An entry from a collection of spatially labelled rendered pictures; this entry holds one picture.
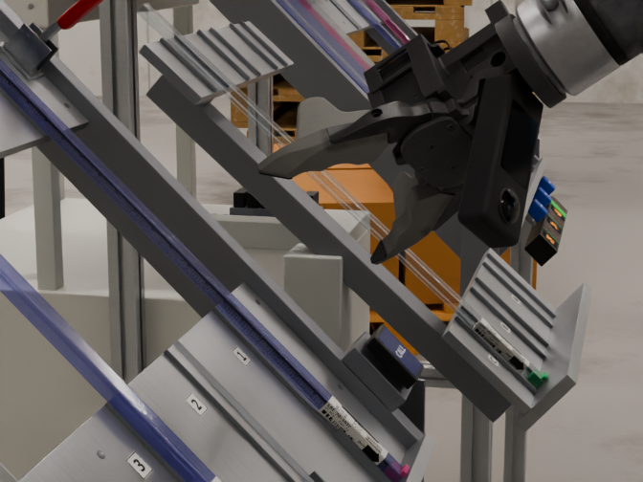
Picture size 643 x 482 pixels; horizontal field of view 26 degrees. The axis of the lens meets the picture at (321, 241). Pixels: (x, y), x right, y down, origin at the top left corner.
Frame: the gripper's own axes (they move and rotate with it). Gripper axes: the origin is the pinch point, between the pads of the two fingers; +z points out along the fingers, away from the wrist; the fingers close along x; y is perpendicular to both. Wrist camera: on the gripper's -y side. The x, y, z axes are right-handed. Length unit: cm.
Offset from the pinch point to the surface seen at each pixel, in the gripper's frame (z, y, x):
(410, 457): 5.6, -10.7, -16.3
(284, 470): 7.7, -17.0, 0.1
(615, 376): 38, 123, -242
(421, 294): 72, 161, -218
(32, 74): 14.1, 19.3, 12.5
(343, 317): 14.5, 17.8, -32.2
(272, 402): 8.7, -9.6, -2.5
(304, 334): 8.6, 0.7, -10.5
